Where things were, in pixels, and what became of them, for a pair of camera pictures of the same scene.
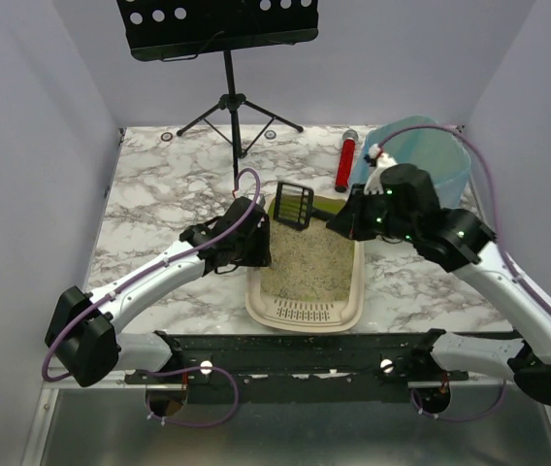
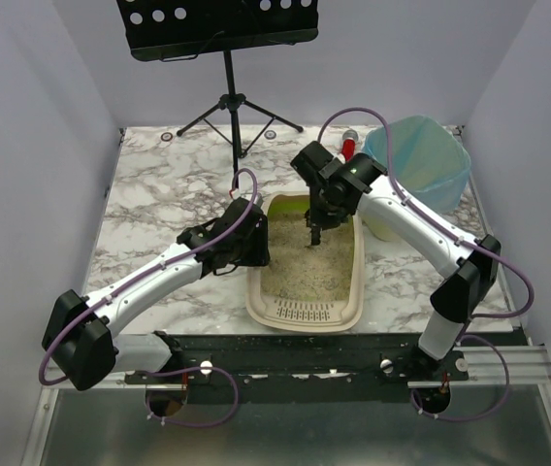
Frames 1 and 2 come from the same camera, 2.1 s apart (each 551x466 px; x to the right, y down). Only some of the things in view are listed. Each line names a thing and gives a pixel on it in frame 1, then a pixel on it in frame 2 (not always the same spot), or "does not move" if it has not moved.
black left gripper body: [263, 241] does not move
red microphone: [344, 173] does not move
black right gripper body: [353, 216] -> [317, 218]
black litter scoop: [294, 206] -> [315, 235]
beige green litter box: [316, 279] does not move
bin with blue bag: [438, 153] does not move
